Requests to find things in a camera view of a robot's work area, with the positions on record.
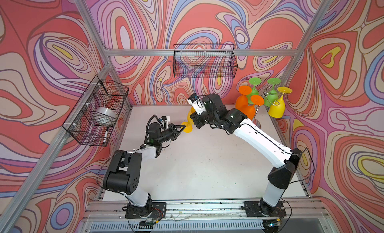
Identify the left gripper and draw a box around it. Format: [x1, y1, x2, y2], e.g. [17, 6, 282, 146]
[156, 125, 186, 146]

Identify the yellow wine glass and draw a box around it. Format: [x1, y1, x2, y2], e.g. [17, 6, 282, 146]
[268, 86, 293, 118]
[182, 107, 195, 133]

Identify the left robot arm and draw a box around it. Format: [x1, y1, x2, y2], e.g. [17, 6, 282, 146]
[102, 115, 187, 208]

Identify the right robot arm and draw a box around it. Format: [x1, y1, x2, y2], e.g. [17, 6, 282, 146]
[188, 93, 303, 215]

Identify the rear orange wine glass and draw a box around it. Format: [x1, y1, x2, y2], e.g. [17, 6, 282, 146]
[235, 85, 252, 110]

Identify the orange wine glass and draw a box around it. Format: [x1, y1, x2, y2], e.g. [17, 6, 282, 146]
[240, 95, 265, 120]
[235, 85, 252, 110]

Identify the front orange wine glass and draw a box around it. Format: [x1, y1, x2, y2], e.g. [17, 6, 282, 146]
[240, 95, 265, 120]

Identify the left green wine glass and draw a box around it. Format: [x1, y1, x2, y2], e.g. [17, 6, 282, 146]
[247, 77, 262, 104]

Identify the green wine glass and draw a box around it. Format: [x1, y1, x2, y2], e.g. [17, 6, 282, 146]
[264, 78, 281, 107]
[247, 77, 262, 104]

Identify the chrome wine glass rack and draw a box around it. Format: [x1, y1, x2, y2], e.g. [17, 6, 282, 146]
[253, 84, 280, 128]

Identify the right green wine glass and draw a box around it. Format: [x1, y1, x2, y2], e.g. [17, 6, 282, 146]
[264, 78, 281, 107]

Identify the black marker pen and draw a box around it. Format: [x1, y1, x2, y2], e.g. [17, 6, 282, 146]
[103, 127, 109, 144]

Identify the silver tape roll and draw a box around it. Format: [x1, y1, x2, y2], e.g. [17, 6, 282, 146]
[92, 107, 118, 126]

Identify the back black wire basket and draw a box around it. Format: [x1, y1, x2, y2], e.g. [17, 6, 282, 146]
[173, 43, 238, 79]

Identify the black wire basket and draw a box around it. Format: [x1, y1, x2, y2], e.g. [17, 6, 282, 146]
[173, 43, 238, 79]
[62, 76, 129, 146]

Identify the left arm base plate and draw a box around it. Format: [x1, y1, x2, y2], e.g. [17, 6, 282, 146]
[122, 202, 167, 220]

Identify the left black wire basket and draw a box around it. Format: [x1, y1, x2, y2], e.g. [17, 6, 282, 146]
[62, 76, 129, 146]

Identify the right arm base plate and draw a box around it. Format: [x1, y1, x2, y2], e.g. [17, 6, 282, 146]
[241, 201, 287, 218]

